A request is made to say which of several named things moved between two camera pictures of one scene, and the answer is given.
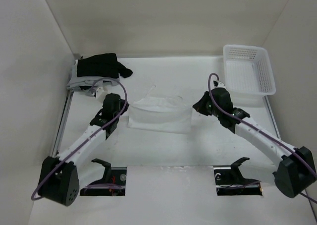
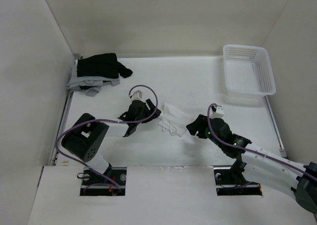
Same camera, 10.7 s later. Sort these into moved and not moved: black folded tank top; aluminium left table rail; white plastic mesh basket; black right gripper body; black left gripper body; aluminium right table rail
Moved: black right gripper body; black left gripper body
Not moved: aluminium left table rail; white plastic mesh basket; black folded tank top; aluminium right table rail
